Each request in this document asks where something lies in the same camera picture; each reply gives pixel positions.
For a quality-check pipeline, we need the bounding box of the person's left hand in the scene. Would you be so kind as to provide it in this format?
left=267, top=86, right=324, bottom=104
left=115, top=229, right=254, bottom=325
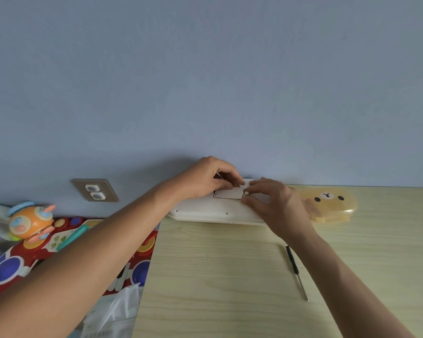
left=172, top=156, right=246, bottom=202

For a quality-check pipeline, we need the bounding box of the person's right hand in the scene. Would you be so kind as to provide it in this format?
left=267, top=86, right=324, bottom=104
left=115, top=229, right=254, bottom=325
left=240, top=177, right=318, bottom=244

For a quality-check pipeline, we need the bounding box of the white battery cover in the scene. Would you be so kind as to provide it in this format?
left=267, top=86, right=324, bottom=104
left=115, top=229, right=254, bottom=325
left=213, top=186, right=245, bottom=200

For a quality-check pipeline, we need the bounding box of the white plastic toy base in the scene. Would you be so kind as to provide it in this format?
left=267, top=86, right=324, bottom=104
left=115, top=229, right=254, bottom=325
left=167, top=179, right=273, bottom=226

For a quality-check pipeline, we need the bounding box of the person's right forearm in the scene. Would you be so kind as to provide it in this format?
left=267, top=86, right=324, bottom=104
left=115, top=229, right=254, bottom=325
left=285, top=228, right=416, bottom=338

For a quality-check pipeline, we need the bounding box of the person's left forearm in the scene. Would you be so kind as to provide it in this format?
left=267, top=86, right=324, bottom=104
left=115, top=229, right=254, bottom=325
left=0, top=181, right=188, bottom=338

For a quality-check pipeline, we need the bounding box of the yellow bear face case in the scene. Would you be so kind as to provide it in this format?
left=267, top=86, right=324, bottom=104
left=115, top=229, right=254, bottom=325
left=298, top=186, right=359, bottom=226

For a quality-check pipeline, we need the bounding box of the clear plastic bag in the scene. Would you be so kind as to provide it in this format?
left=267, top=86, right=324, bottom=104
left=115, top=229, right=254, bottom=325
left=80, top=283, right=142, bottom=338

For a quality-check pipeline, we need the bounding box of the orange round toy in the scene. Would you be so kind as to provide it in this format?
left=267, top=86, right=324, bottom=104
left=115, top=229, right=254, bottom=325
left=6, top=201, right=56, bottom=242

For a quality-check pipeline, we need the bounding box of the black handled small screwdriver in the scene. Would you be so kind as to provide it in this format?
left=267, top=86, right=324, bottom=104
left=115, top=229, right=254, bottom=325
left=285, top=245, right=309, bottom=302

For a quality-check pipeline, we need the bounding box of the beige wall socket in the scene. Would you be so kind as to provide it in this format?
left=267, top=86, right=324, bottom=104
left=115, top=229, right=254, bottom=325
left=72, top=178, right=120, bottom=203

